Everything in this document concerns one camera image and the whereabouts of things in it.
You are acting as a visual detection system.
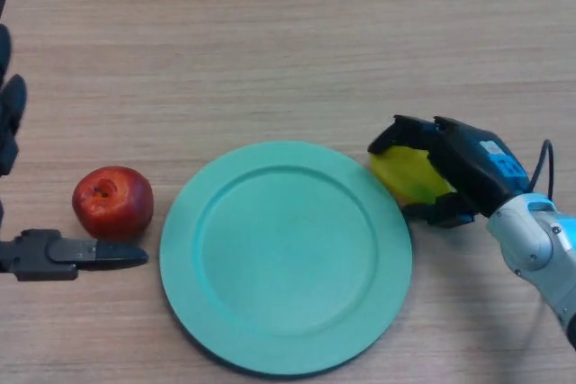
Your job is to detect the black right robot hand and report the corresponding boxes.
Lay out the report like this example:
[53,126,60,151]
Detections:
[367,114,532,228]

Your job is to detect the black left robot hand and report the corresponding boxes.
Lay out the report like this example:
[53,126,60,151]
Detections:
[0,23,149,282]

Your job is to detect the yellow starfruit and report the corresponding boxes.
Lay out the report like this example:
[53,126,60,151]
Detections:
[369,145,458,208]

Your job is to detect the green round plate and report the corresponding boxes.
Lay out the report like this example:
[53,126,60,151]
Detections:
[159,140,414,376]

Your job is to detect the red apple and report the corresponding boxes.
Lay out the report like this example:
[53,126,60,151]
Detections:
[71,165,155,241]

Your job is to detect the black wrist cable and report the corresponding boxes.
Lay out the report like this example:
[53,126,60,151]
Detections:
[526,139,555,201]

